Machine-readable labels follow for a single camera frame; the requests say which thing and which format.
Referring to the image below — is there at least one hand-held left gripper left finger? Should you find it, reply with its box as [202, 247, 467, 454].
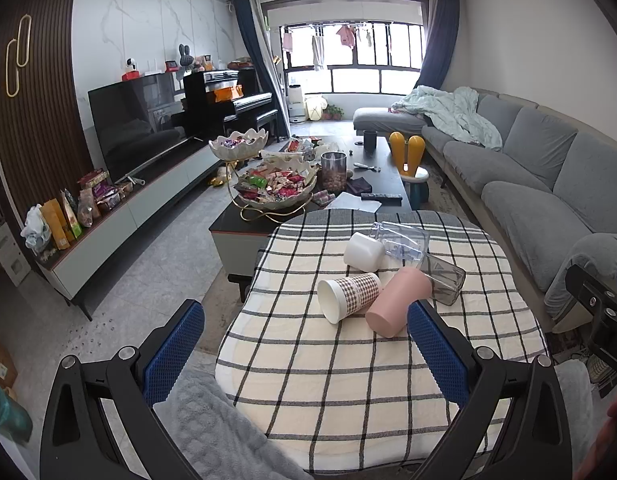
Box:
[38, 299, 209, 480]

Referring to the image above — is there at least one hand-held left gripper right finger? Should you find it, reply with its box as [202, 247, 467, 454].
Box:
[406, 300, 575, 480]

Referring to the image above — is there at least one person's right forearm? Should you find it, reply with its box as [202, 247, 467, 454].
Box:
[581, 390, 617, 480]

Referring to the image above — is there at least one pink plastic cup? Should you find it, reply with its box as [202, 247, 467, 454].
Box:
[365, 266, 434, 338]

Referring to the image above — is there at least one grey translucent cup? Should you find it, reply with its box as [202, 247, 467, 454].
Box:
[421, 252, 467, 306]

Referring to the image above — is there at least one brown checked paper cup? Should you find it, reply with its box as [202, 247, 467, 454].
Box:
[317, 272, 384, 324]

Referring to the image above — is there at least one clear plastic cup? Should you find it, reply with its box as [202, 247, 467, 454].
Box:
[369, 221, 432, 266]

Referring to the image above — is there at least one white plastic cup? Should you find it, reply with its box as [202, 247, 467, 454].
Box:
[343, 231, 387, 273]

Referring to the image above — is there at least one grey fluffy cloth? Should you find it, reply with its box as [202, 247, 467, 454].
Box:
[153, 367, 309, 480]

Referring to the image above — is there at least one grey television cabinet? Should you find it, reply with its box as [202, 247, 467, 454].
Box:
[36, 142, 239, 321]

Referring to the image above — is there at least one grey sectional sofa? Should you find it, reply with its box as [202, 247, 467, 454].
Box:
[353, 87, 617, 322]

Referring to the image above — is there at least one cardboard box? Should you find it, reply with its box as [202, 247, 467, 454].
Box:
[0, 340, 18, 391]

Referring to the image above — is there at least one teal plastic bag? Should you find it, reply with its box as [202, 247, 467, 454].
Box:
[0, 380, 33, 443]

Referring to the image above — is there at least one row of snack bags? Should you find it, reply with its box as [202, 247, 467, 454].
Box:
[21, 169, 134, 257]

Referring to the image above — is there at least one white paper sheet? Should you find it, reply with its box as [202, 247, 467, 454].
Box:
[325, 191, 382, 212]

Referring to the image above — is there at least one dark coffee table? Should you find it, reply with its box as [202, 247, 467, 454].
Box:
[209, 134, 415, 303]

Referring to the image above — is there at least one two-tier white snack stand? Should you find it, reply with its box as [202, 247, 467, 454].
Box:
[208, 127, 322, 223]

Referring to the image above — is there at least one yellow rabbit-ear stool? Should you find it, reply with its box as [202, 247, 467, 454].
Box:
[389, 131, 430, 205]

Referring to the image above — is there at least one glass jar of nuts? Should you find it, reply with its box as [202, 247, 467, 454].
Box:
[321, 151, 348, 193]

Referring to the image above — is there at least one black flat television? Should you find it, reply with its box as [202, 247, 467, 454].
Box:
[87, 72, 202, 184]

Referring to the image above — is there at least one light green blanket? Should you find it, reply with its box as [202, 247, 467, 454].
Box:
[391, 85, 504, 151]

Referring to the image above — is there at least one black upright piano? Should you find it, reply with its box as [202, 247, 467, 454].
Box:
[171, 69, 282, 143]

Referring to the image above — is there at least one black piano bench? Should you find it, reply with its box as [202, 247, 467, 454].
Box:
[253, 109, 280, 142]

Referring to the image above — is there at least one white air purifier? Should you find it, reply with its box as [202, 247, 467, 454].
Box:
[288, 85, 309, 122]

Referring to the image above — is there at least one navy window curtain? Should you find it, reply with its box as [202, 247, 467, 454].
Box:
[419, 0, 460, 96]
[231, 0, 292, 137]

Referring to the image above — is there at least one gold loop wall ornament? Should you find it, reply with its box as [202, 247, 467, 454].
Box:
[5, 15, 33, 97]

